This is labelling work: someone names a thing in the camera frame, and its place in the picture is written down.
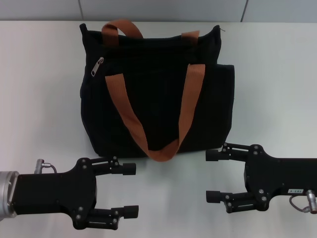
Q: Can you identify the black bag with brown handles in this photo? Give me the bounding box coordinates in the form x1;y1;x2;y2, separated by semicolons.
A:
79;20;235;163

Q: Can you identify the left arm cable with connector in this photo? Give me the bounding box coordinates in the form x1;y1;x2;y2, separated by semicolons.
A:
35;159;58;175

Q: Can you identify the right arm cable with connector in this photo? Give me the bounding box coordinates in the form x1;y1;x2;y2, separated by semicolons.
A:
289;189;317;214

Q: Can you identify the arm cable with connector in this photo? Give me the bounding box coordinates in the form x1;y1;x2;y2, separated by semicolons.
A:
289;189;317;214
35;159;58;175

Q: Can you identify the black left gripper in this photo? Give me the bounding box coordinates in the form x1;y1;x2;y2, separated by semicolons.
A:
12;155;140;230

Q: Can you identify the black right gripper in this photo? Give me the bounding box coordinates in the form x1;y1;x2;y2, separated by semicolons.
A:
205;142;317;214

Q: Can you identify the silver metal zipper pull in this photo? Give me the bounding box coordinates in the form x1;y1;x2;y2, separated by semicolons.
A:
90;57;105;79

